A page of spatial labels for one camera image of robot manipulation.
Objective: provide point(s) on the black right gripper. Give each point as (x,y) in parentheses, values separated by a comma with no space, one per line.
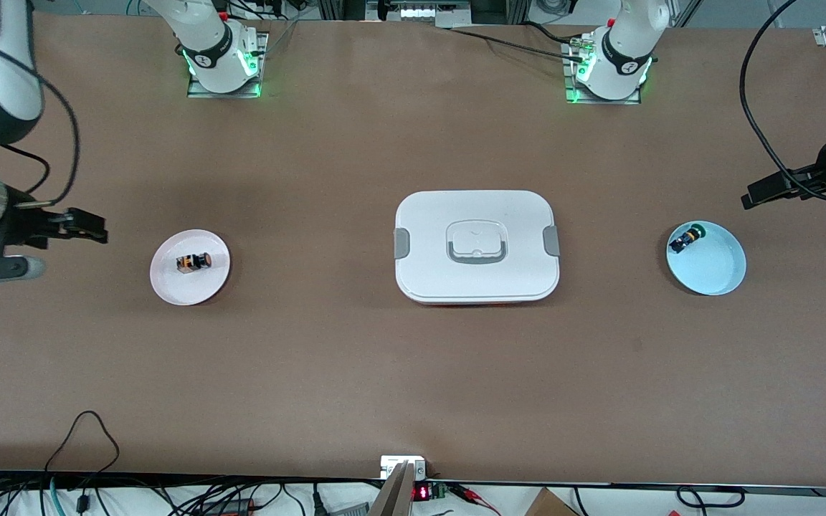
(26,223)

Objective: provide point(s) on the orange push button switch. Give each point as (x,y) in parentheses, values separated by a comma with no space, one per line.
(193,263)

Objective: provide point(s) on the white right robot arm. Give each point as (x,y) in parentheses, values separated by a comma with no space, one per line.
(11,79)

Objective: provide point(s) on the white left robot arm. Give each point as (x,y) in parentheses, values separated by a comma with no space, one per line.
(624,43)

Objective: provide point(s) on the small blue black object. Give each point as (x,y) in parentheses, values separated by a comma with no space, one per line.
(687,239)

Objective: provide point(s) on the light blue round plate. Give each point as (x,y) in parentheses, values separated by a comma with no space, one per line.
(710,269)

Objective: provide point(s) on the pink round plate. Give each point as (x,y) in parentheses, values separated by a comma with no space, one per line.
(191,287)

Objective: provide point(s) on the white lidded container box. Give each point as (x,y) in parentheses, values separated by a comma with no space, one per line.
(477,279)

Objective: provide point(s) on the black power adapter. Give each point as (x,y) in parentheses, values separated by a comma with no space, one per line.
(230,507)

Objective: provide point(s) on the brown cardboard piece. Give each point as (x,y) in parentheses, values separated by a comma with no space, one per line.
(549,505)

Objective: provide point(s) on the red digit display board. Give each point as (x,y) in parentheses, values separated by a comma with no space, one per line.
(421,492)

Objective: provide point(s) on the red clip leads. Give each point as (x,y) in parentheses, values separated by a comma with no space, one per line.
(470,494)

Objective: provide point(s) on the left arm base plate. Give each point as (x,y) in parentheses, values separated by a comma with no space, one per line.
(603,100)

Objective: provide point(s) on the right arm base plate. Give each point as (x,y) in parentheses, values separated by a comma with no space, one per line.
(223,89)

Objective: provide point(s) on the aluminium camera mount bar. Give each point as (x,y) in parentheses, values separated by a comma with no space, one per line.
(395,494)

